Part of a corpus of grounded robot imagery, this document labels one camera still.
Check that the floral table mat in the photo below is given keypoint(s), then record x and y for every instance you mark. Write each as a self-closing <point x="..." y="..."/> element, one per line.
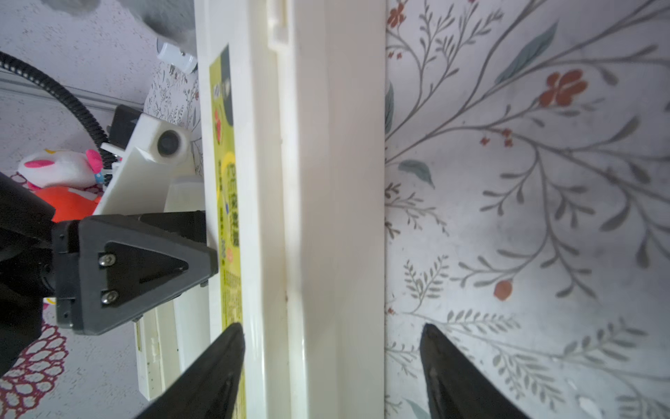
<point x="528" y="201"/>

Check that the cream dispenser bottom tray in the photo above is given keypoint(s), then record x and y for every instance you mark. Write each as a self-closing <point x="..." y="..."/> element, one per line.
<point x="332" y="80"/>

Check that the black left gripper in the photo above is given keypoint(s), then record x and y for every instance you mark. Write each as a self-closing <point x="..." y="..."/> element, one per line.
<point x="108" y="269"/>

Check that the white pink plush toy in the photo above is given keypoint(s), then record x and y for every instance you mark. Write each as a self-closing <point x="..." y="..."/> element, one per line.
<point x="62" y="168"/>

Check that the cream wrap dispenser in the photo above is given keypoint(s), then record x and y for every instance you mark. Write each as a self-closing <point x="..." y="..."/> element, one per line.
<point x="242" y="168"/>
<point x="172" y="336"/>

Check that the red orange plush toy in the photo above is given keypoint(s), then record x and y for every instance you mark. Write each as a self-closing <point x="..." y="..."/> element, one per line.
<point x="69" y="204"/>

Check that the grey plush wolf toy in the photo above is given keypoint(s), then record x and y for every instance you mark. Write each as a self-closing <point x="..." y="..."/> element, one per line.
<point x="172" y="20"/>

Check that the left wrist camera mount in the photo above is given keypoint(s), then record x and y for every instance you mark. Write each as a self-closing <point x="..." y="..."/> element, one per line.
<point x="157" y="153"/>

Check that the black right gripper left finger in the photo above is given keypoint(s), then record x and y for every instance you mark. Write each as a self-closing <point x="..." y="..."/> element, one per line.
<point x="209" y="387"/>

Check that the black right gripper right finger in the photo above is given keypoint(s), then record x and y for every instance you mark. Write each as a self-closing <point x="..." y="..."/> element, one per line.
<point x="455" y="387"/>

